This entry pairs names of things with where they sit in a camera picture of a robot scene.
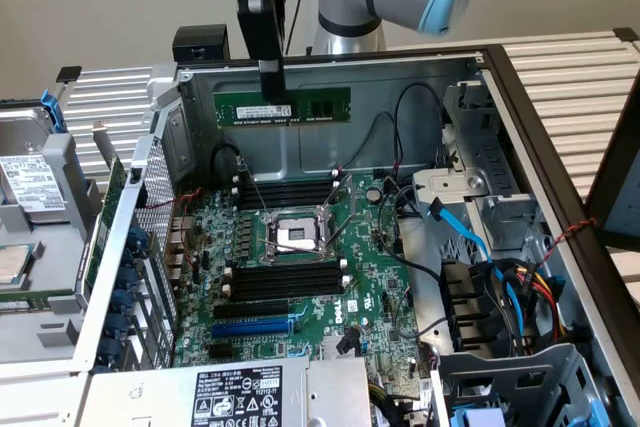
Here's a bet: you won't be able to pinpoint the silver disk bay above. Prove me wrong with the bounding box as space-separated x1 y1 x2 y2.
412 80 549 261

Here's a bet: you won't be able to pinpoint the silver hard disk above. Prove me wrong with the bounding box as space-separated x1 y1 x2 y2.
0 105 71 226

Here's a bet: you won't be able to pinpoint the blue plastic drive rail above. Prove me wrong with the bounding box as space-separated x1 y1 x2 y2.
452 406 507 427

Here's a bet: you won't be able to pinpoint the blue expansion slot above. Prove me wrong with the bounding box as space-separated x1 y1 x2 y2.
208 319 295 342

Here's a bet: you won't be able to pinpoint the red black twisted wire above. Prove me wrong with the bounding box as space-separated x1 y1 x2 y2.
533 218 600 271
135 187 206 212

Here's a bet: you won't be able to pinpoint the silver chipset heatsink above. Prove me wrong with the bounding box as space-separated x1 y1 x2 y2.
321 334 362 359

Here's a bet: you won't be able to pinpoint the blue plastic disk bracket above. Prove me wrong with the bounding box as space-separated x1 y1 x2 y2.
38 88 70 134

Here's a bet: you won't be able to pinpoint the thin black loop wire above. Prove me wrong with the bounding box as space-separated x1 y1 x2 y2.
393 81 447 171

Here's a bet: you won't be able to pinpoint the black plastic fan shroud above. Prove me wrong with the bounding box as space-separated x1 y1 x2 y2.
438 260 504 352

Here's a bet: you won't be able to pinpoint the black red fan wire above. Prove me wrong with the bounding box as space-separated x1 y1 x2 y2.
337 110 401 172

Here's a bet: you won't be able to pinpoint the black framed panel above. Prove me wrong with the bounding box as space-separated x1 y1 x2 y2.
583 74 640 251

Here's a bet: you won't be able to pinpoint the grey parts rack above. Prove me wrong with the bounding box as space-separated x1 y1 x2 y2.
0 129 104 363

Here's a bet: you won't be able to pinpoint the grey drive cage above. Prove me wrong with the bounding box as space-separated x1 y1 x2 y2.
432 341 619 427

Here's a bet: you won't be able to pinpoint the black box device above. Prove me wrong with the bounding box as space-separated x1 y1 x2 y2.
171 25 232 67

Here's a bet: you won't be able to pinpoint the green RAM stick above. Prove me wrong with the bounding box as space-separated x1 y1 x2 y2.
213 86 352 127
0 299 50 314

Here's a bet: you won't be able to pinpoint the blue expansion card latch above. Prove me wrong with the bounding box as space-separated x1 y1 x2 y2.
110 289 135 316
105 314 129 341
118 266 141 293
98 338 121 367
125 225 147 262

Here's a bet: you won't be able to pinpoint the metal socket cover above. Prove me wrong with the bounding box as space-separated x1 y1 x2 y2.
319 174 359 251

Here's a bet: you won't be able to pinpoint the CPU socket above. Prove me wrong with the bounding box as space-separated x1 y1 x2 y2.
257 206 334 266

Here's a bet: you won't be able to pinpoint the short black expansion slot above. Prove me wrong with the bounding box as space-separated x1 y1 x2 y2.
206 343 236 362

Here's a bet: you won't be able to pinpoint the silver power supply unit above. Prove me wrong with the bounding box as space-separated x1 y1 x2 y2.
79 356 374 427

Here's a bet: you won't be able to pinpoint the blue SATA wire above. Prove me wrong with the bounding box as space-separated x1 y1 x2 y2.
427 198 526 346

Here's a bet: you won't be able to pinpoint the yellow red power wires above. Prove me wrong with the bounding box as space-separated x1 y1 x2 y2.
492 256 574 348

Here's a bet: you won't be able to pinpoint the open metal PC case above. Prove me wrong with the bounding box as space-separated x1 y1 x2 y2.
74 44 640 427

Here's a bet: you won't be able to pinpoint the green Dell motherboard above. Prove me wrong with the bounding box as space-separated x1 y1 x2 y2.
172 171 426 383

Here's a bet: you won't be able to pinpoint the silver CPU chip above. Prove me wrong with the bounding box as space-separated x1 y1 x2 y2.
0 240 45 284

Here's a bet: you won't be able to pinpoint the thick black wire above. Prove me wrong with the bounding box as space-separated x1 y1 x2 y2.
377 174 446 283

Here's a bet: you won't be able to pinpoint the long black expansion slot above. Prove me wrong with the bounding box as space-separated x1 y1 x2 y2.
212 298 290 322

